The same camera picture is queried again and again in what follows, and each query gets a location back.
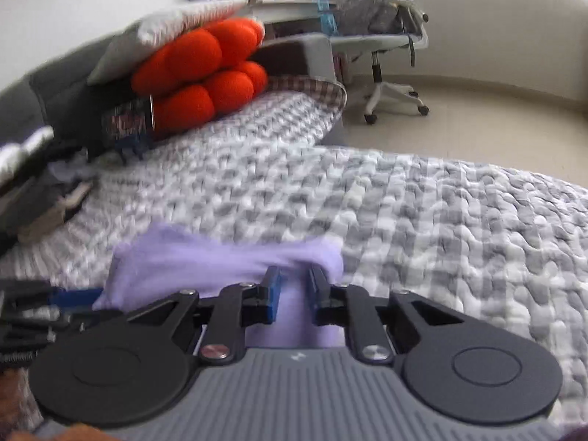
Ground grey checked quilt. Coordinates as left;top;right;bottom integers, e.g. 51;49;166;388
0;89;588;428

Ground smartphone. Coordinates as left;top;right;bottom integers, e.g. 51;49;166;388
101;96;155;146

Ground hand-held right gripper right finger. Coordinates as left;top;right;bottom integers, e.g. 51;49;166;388
308;264;462;363

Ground grey office chair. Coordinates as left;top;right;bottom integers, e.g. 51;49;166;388
331;0;431;125

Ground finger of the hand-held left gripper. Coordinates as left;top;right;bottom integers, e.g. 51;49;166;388
0;308;125;345
0;280;106;309

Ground orange pumpkin cushion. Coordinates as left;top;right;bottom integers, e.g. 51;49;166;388
151;61;270;138
131;17;266;97

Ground grey backpack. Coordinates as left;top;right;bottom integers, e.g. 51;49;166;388
342;0;412;36

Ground dark grey sofa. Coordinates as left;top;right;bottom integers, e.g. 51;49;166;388
0;32;152;157

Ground white desk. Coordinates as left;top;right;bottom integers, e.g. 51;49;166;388
248;0;341;24

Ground stack of folded clothes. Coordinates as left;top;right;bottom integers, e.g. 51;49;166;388
0;126;98;254

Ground grey padded armrest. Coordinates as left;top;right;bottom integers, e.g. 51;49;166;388
250;34;334;77

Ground blue phone stand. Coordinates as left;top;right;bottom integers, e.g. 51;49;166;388
112;135;148;166

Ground pale grey pillow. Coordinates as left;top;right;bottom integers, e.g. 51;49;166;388
87;0;251;86

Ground purple pants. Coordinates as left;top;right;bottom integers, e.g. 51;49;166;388
92;223;345;351

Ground brown checked sheet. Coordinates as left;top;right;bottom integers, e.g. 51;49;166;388
266;73;348;111

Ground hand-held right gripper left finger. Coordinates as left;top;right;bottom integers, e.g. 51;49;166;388
124;265;283;363

